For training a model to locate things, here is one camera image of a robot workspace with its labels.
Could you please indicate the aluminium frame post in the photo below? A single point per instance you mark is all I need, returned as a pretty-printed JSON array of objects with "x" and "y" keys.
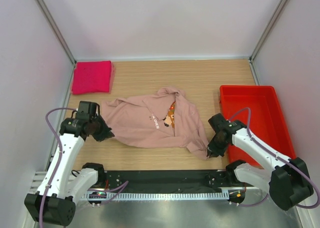
[
  {"x": 269, "y": 27},
  {"x": 48, "y": 16}
]

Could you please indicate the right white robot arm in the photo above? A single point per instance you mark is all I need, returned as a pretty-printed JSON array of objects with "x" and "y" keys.
[{"x": 285, "y": 180}]

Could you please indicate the aluminium rail profile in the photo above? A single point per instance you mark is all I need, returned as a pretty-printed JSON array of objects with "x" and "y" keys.
[{"x": 37, "y": 180}]

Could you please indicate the dusty pink t shirt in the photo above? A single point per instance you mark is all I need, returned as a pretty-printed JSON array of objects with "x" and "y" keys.
[{"x": 162, "y": 120}]

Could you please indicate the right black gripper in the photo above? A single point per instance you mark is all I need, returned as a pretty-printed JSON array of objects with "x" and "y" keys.
[{"x": 212, "y": 150}]

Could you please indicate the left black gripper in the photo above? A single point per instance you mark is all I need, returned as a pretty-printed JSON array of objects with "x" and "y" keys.
[{"x": 106, "y": 131}]

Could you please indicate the right aluminium frame post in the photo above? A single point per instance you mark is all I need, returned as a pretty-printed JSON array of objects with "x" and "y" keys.
[{"x": 269, "y": 27}]

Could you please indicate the folded magenta t shirt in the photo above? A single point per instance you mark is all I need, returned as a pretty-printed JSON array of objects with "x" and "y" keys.
[{"x": 93, "y": 77}]

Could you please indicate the left aluminium frame post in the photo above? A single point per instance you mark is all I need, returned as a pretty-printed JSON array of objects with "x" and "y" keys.
[{"x": 48, "y": 16}]

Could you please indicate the white slotted cable duct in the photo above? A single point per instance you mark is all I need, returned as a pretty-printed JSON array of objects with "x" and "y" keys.
[{"x": 224, "y": 195}]

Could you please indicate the red plastic bin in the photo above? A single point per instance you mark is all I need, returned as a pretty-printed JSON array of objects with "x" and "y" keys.
[{"x": 266, "y": 121}]

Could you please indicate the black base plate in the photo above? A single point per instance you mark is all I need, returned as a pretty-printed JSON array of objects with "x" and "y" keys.
[{"x": 170, "y": 181}]

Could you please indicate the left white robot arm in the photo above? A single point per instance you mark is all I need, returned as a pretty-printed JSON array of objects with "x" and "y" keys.
[{"x": 55, "y": 200}]

